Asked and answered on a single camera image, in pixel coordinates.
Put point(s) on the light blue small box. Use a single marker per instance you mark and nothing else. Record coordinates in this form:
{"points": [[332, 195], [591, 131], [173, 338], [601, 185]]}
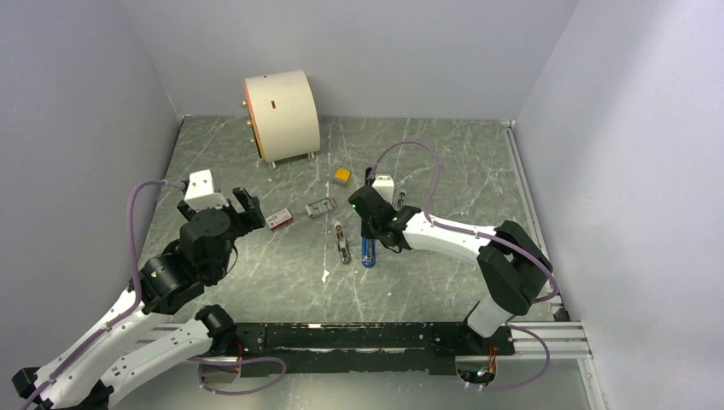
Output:
{"points": [[400, 200]]}

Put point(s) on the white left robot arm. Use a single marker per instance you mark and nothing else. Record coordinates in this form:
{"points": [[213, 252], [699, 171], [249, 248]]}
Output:
{"points": [[101, 367]]}

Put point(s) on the yellow grey small box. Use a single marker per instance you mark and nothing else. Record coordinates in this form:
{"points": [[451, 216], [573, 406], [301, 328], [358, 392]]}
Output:
{"points": [[341, 177]]}

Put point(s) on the blue black stapler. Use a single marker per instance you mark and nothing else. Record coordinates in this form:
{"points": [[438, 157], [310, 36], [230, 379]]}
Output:
{"points": [[369, 253]]}

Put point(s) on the aluminium right side rail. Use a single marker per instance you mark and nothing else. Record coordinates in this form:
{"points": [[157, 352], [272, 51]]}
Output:
{"points": [[556, 308]]}

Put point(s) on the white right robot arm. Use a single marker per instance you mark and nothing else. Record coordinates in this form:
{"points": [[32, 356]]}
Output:
{"points": [[513, 267]]}

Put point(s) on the aluminium rail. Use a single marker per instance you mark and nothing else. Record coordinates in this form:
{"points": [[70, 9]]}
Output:
{"points": [[524, 340], [556, 308]]}

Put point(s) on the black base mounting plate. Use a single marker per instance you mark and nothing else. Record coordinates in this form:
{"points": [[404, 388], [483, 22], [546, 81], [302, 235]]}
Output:
{"points": [[415, 361]]}

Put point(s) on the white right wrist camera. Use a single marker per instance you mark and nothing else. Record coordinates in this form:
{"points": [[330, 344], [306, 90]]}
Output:
{"points": [[383, 184]]}

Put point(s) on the aluminium front rail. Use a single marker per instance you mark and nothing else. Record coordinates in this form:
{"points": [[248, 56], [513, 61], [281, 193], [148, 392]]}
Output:
{"points": [[524, 340]]}

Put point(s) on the beige brown small box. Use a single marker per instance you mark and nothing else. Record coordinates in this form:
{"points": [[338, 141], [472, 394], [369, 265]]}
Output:
{"points": [[341, 244]]}

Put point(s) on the red white staple box sleeve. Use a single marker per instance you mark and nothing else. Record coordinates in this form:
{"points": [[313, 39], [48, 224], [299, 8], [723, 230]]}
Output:
{"points": [[279, 219]]}

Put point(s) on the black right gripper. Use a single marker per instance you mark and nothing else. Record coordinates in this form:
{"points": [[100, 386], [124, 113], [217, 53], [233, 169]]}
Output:
{"points": [[364, 229]]}

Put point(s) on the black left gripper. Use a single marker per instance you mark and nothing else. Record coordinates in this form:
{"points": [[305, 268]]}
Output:
{"points": [[253, 214]]}

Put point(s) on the beige cylindrical drum device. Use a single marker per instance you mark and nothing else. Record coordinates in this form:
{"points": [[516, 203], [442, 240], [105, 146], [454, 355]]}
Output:
{"points": [[283, 116]]}

